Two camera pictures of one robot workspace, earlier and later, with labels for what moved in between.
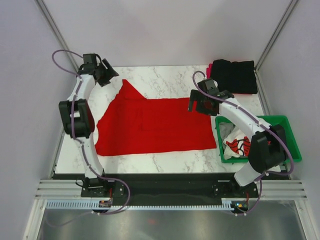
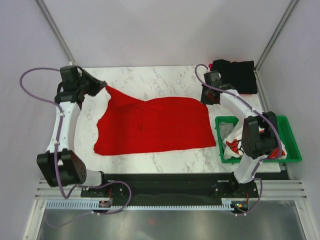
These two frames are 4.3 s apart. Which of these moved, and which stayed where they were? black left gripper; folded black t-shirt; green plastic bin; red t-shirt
Moved: black left gripper
Stayed: folded black t-shirt; red t-shirt; green plastic bin
